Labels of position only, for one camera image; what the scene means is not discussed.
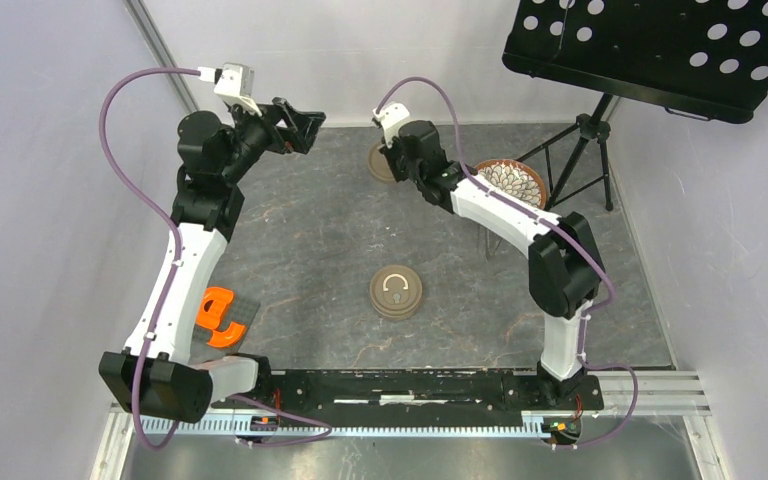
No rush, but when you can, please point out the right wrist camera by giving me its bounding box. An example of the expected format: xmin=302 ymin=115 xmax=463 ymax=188
xmin=372 ymin=102 xmax=412 ymax=148

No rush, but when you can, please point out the brown lid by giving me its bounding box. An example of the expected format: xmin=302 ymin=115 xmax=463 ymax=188
xmin=369 ymin=265 xmax=423 ymax=304
xmin=367 ymin=144 xmax=397 ymax=184

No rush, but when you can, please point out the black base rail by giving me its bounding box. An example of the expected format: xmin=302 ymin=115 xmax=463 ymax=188
xmin=247 ymin=368 xmax=605 ymax=428

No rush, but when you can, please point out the orange horseshoe toy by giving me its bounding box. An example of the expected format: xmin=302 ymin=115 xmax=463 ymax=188
xmin=196 ymin=286 xmax=247 ymax=349

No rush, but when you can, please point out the grey lego baseplate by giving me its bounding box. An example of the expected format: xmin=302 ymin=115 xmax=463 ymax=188
xmin=194 ymin=297 xmax=260 ymax=349

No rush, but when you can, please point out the near brown bowl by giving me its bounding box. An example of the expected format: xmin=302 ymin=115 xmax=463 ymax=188
xmin=371 ymin=297 xmax=421 ymax=321

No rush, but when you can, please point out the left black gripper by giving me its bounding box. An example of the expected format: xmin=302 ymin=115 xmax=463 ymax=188
xmin=219 ymin=95 xmax=323 ymax=184

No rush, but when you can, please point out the patterned orange plate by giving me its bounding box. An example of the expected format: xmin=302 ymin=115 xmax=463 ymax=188
xmin=476 ymin=159 xmax=548 ymax=209

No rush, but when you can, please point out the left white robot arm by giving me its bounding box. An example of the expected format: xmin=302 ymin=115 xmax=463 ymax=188
xmin=98 ymin=97 xmax=326 ymax=423

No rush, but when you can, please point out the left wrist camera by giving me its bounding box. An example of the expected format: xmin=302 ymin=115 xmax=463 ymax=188
xmin=197 ymin=62 xmax=263 ymax=117

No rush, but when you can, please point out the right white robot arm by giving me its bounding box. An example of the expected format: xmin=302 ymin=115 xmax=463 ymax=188
xmin=376 ymin=120 xmax=605 ymax=408

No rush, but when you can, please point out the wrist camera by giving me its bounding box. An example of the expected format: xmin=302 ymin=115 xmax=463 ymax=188
xmin=372 ymin=102 xmax=412 ymax=148
xmin=197 ymin=62 xmax=263 ymax=117

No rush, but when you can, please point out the black music stand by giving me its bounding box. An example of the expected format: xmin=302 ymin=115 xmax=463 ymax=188
xmin=502 ymin=1 xmax=768 ymax=207

